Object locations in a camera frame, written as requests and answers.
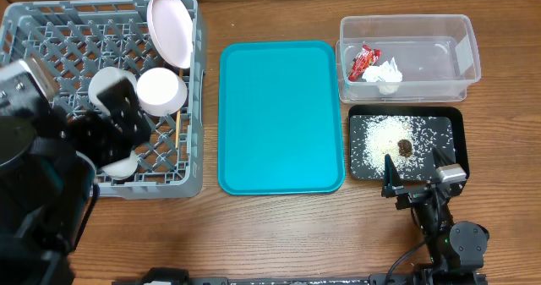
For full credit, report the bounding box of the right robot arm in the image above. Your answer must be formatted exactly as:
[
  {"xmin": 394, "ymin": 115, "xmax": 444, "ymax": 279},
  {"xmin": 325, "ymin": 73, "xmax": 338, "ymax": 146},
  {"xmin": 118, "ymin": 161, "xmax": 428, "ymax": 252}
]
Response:
[{"xmin": 381, "ymin": 147, "xmax": 489, "ymax": 284}]

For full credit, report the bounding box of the black waste tray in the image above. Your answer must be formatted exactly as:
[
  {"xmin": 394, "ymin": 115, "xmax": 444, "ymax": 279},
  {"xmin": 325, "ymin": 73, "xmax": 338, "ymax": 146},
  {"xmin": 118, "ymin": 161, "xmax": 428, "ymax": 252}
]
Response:
[{"xmin": 348, "ymin": 105, "xmax": 469, "ymax": 172}]

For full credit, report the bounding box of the white napkin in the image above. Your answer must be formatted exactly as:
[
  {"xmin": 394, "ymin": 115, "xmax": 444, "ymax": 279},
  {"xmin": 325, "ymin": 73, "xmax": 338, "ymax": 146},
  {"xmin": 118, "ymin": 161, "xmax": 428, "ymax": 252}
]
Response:
[{"xmin": 362, "ymin": 58, "xmax": 403, "ymax": 95}]

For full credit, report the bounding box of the red silver snack wrapper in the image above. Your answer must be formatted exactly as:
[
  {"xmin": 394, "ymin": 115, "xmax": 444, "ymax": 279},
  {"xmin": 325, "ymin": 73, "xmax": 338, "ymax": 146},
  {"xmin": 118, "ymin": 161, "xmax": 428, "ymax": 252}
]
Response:
[{"xmin": 347, "ymin": 45, "xmax": 381, "ymax": 82}]

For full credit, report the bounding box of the wooden chopstick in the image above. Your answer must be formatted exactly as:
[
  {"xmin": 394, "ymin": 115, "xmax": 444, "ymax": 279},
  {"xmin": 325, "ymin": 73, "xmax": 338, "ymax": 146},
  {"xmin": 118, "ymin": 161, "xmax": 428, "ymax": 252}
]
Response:
[{"xmin": 175, "ymin": 69, "xmax": 183, "ymax": 150}]

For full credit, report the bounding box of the white cup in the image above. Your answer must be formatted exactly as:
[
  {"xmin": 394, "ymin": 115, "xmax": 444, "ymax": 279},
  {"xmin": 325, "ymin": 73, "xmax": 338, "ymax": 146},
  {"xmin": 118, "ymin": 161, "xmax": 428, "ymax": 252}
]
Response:
[{"xmin": 101, "ymin": 151, "xmax": 139, "ymax": 180}]

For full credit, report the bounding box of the rice grains pile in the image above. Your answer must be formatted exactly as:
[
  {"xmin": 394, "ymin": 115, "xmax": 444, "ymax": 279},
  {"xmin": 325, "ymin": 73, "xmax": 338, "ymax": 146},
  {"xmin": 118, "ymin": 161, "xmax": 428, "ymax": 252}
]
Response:
[{"xmin": 349, "ymin": 115, "xmax": 456, "ymax": 181}]

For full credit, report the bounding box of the teal serving tray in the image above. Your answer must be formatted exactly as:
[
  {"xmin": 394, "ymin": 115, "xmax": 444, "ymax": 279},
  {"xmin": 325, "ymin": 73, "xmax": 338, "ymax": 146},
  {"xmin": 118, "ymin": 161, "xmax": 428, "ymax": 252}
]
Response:
[{"xmin": 217, "ymin": 40, "xmax": 346, "ymax": 195}]

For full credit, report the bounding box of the clear plastic bin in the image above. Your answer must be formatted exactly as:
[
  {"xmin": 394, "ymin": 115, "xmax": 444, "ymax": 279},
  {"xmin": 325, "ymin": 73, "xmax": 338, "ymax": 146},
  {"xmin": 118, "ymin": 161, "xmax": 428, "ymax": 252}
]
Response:
[{"xmin": 336, "ymin": 14, "xmax": 482, "ymax": 104}]

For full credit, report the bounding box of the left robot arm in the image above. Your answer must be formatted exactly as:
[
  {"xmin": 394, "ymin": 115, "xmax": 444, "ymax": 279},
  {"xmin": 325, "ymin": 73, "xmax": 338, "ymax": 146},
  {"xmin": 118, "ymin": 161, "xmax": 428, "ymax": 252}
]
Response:
[{"xmin": 1, "ymin": 79, "xmax": 150, "ymax": 284}]

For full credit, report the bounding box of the grey bowl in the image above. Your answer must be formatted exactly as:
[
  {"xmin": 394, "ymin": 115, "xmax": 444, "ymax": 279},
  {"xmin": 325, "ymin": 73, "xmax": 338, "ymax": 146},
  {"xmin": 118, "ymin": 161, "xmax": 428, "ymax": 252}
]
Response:
[{"xmin": 88, "ymin": 67, "xmax": 137, "ymax": 116}]

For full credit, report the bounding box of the large white plate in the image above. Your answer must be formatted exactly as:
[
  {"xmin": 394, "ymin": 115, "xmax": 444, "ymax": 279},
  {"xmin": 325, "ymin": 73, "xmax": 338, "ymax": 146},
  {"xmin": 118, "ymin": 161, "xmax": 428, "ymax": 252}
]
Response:
[{"xmin": 146, "ymin": 0, "xmax": 194, "ymax": 69}]

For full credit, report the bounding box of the small pink plate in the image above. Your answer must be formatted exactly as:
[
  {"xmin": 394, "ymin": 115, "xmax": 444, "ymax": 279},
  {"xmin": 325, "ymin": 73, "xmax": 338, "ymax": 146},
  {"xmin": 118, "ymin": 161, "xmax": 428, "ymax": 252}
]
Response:
[{"xmin": 136, "ymin": 68, "xmax": 188, "ymax": 117}]

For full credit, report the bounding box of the grey plastic dish rack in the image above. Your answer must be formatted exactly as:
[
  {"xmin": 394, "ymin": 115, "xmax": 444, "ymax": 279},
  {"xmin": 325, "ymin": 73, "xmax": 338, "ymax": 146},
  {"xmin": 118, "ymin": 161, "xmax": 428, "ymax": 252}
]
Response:
[{"xmin": 1, "ymin": 0, "xmax": 207, "ymax": 200}]

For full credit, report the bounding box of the brown food scrap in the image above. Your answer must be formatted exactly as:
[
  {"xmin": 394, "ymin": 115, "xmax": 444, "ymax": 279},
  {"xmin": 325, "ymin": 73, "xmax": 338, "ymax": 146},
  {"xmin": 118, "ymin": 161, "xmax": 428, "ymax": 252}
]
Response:
[{"xmin": 397, "ymin": 139, "xmax": 413, "ymax": 157}]

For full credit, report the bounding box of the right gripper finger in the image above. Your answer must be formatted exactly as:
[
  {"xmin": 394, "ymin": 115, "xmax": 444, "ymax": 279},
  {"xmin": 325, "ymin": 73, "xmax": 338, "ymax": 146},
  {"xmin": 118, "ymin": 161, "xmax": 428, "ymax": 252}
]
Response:
[
  {"xmin": 382, "ymin": 154, "xmax": 403, "ymax": 192},
  {"xmin": 432, "ymin": 147, "xmax": 451, "ymax": 168}
]

